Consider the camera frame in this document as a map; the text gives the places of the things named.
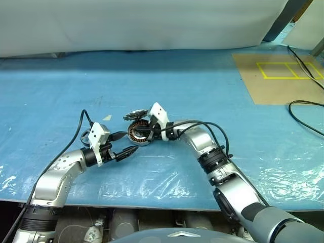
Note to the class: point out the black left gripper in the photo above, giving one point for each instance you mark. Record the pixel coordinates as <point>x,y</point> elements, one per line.
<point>107,152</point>

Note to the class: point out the white backdrop sheet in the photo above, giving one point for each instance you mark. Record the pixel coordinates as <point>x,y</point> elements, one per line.
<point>126,22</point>

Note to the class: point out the white board panel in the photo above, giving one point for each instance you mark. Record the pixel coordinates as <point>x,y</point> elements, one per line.
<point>306,35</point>

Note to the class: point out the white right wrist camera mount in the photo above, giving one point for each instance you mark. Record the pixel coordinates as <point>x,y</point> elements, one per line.
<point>159,114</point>

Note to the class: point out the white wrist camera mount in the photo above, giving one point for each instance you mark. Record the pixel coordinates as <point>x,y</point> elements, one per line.
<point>97,136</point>
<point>159,114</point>

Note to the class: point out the grey robot torso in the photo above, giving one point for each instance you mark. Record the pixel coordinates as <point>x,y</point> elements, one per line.
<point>157,236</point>

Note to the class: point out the yellow tape rectangle marking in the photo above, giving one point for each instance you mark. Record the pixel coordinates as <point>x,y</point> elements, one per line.
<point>286,77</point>

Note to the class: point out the blue plastic table sheet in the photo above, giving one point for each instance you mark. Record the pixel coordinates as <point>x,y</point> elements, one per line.
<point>50,88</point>

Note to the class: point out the brown cardboard sheet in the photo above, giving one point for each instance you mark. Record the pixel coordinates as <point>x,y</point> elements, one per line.
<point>273,91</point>

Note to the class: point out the grey rounded cylinder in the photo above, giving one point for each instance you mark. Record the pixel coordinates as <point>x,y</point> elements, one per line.
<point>195,221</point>
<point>124,222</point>

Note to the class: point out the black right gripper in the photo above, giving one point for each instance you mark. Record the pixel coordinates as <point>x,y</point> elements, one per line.
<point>159,132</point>

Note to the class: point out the small white gadget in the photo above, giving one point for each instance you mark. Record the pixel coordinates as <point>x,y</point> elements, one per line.
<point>93,231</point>

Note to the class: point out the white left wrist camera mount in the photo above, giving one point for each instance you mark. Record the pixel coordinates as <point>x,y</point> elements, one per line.
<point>97,136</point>

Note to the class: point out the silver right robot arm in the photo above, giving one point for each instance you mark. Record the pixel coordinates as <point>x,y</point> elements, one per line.
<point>202,141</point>

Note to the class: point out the grey metal upright bar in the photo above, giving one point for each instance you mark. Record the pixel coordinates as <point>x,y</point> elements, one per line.
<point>317,48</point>

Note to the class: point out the beige tape piece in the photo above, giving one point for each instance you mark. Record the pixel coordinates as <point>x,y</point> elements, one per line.
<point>107,118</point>

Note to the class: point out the silver motor stator copper windings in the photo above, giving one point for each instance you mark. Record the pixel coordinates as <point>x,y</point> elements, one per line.
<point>132,139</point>

